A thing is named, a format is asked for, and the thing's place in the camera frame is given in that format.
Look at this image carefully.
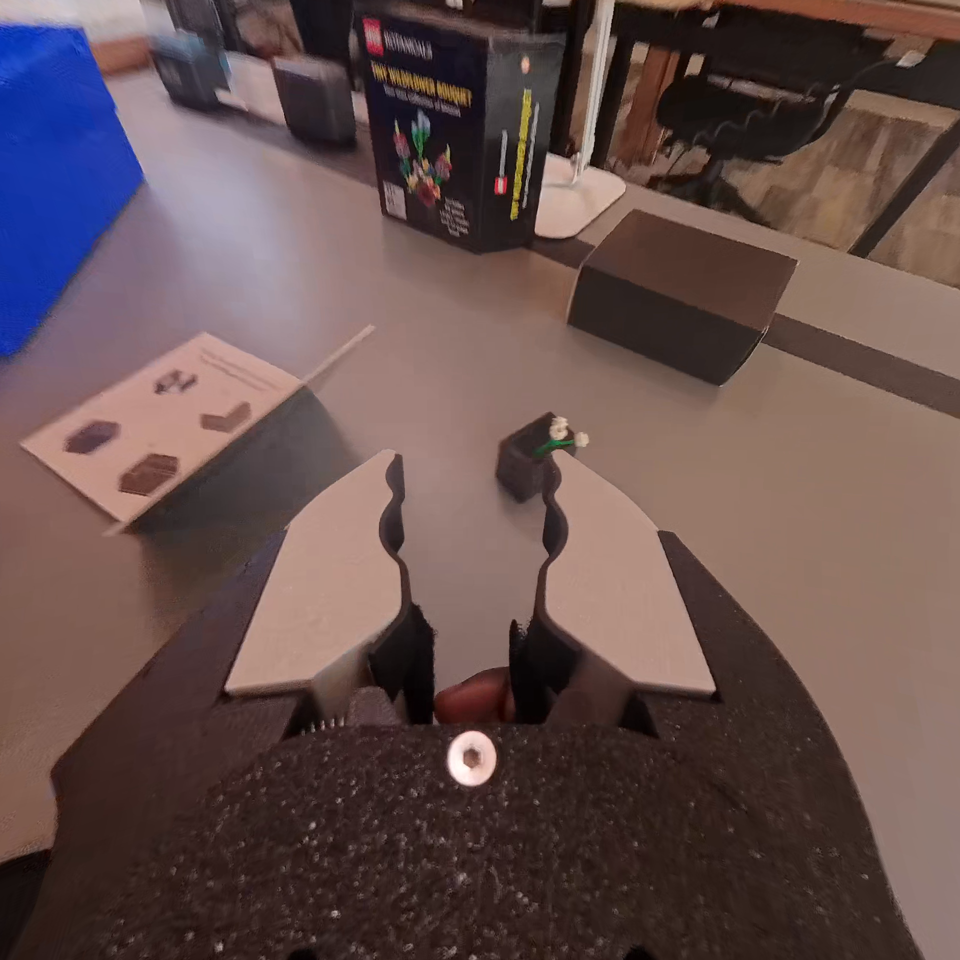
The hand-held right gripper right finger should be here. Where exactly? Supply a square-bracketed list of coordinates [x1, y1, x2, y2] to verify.
[510, 450, 718, 709]

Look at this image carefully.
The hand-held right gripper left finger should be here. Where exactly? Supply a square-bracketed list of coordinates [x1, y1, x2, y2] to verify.
[225, 450, 436, 709]

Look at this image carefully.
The black square frame brick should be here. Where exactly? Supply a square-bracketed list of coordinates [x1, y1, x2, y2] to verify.
[497, 416, 562, 505]

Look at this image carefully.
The white instruction booklet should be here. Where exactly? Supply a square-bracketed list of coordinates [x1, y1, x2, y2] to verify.
[20, 324, 378, 535]

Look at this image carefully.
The matte black box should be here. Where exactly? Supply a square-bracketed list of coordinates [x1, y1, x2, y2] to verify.
[567, 209, 802, 388]

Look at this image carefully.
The black glossy cardboard box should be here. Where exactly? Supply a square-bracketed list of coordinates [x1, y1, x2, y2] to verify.
[354, 0, 568, 255]

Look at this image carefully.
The blue plastic bin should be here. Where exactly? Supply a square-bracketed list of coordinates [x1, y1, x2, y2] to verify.
[0, 21, 148, 360]

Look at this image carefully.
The grey desk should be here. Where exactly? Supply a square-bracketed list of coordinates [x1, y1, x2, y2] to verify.
[0, 68, 960, 960]

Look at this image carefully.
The black board on white stand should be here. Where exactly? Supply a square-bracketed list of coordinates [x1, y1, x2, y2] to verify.
[531, 0, 630, 243]

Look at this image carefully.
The black office chair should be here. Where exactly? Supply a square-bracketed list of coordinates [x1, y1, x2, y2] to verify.
[654, 57, 904, 229]

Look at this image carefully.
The dark charger block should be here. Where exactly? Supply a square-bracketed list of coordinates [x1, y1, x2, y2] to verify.
[149, 32, 228, 111]

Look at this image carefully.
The wooden table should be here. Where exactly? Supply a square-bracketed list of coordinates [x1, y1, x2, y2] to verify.
[597, 0, 960, 259]

